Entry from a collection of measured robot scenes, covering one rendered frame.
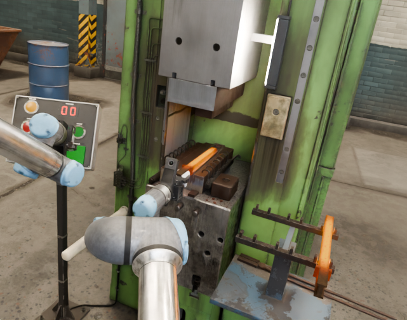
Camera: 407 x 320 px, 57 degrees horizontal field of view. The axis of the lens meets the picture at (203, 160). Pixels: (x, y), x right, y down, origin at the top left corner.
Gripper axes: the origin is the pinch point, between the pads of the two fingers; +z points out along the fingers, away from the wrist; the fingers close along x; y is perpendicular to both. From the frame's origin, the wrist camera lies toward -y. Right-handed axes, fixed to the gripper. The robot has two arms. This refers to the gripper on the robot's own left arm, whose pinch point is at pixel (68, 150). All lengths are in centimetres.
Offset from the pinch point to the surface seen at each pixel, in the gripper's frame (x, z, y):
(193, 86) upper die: -45, -9, 28
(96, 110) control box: -6.1, 11.1, 19.3
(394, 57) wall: -414, 423, 272
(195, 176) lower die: -50, 7, -5
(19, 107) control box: 24.6, 11.1, 17.1
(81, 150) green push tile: -2.4, 10.3, 1.9
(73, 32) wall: 180, 635, 339
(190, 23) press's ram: -41, -19, 48
